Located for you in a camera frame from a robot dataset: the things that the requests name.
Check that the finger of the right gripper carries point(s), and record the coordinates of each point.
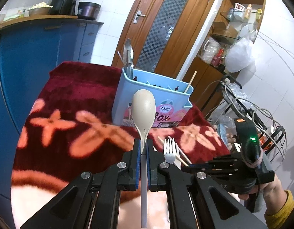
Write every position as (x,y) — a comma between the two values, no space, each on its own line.
(209,167)

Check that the blue base cabinets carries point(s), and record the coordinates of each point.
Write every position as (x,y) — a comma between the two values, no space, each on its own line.
(28,52)

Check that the black air fryer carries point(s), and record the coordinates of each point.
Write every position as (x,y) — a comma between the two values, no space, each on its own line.
(62,7)

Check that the person's right hand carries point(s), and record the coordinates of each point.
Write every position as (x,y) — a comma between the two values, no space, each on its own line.
(274,196)

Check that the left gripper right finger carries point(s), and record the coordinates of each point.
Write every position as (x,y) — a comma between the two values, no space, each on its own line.
(193,201)

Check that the dark rice cooker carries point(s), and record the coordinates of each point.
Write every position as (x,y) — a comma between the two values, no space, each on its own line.
(88,10)

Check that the stainless steel fork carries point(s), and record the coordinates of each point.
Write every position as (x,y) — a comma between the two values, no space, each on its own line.
(121,58)

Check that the beige plastic spoon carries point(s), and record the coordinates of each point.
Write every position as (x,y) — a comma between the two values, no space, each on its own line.
(143,109)

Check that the black wire rack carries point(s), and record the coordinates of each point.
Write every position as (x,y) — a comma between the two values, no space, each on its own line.
(234,102)

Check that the metal bowl of food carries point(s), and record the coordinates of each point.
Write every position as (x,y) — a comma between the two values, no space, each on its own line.
(40,9)

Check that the wooden chopstick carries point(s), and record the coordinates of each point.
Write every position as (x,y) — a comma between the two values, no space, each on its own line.
(183,158)
(190,82)

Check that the wooden door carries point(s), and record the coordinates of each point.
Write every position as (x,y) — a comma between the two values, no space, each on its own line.
(162,33)

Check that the wooden corner shelf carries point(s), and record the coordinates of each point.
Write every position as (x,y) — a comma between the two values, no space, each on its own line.
(234,19)

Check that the yellow sleeve forearm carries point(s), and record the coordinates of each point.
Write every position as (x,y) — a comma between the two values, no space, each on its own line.
(277,220)

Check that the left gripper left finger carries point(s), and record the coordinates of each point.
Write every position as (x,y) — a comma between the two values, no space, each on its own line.
(91,200)

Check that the red floral blanket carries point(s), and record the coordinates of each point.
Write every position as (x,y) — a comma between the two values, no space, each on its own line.
(69,130)

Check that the white plastic bag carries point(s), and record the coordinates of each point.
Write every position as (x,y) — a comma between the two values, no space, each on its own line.
(239,56)

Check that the stainless steel peeler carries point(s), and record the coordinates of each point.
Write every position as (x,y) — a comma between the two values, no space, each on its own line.
(128,58)

